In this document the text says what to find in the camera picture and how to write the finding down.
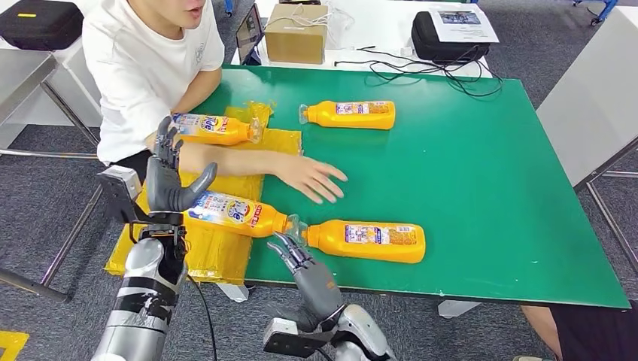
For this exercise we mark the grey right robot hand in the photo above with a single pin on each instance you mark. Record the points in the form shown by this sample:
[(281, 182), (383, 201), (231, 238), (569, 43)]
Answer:
[(316, 294)]

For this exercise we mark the person's right hand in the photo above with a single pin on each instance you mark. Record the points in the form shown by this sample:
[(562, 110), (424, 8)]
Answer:
[(309, 177)]

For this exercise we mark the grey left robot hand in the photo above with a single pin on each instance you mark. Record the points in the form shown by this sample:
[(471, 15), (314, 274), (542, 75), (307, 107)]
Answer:
[(167, 189)]

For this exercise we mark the orange detergent bottle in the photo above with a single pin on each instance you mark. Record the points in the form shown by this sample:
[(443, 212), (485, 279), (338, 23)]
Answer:
[(236, 133), (271, 224), (329, 241), (349, 121)]

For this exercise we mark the person's right forearm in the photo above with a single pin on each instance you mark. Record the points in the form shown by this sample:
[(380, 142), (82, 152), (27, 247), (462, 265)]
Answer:
[(234, 162)]

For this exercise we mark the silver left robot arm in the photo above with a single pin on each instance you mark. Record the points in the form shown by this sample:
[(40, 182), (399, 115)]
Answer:
[(139, 309)]

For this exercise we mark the person's left forearm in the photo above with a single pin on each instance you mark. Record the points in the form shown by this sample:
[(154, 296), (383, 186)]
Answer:
[(199, 92)]

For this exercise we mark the white table support block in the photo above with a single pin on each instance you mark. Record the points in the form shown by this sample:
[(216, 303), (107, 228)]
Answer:
[(233, 293), (458, 310)]

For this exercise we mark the yellow taped cardboard mat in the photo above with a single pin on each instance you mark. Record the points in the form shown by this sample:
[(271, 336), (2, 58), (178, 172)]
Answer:
[(224, 259)]

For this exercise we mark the person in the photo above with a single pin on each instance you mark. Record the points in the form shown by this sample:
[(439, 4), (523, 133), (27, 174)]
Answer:
[(139, 65), (588, 334)]

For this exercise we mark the brown cardboard box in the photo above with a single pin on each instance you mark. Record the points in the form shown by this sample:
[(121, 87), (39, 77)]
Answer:
[(293, 45)]

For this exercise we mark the black tablet on stand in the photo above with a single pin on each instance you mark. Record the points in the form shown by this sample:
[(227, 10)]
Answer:
[(248, 32)]

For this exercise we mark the white power adapter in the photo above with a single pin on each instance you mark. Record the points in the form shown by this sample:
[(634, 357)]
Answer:
[(408, 51)]

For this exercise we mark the white table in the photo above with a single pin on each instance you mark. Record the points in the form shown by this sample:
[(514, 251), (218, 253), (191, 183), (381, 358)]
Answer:
[(379, 25)]

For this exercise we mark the black zip case with paper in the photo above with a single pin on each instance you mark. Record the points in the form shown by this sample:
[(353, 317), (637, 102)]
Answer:
[(432, 45)]

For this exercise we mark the black case with yellow tag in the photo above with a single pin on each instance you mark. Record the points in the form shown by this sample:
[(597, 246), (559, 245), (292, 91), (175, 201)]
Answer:
[(40, 25)]

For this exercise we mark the printed paper sheet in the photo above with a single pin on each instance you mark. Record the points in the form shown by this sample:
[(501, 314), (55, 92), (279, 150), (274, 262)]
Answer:
[(462, 30)]

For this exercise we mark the grey table with metal legs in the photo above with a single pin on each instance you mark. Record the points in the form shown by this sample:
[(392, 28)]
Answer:
[(593, 99)]

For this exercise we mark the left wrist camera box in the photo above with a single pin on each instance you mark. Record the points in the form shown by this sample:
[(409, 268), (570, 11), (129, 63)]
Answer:
[(119, 187)]

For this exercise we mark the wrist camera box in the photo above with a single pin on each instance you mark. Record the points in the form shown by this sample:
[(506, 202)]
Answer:
[(119, 187), (294, 341)]

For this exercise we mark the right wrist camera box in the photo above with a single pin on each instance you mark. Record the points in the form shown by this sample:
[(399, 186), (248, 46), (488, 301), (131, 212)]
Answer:
[(294, 341)]

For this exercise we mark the grey metal frame table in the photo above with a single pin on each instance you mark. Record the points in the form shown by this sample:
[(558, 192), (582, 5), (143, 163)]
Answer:
[(20, 74)]

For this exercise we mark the blue frame leg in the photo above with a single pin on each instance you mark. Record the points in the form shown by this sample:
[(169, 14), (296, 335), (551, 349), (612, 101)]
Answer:
[(229, 6)]

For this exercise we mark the blue metal frame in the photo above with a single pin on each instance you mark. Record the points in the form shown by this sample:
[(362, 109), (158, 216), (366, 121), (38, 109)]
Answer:
[(605, 10)]

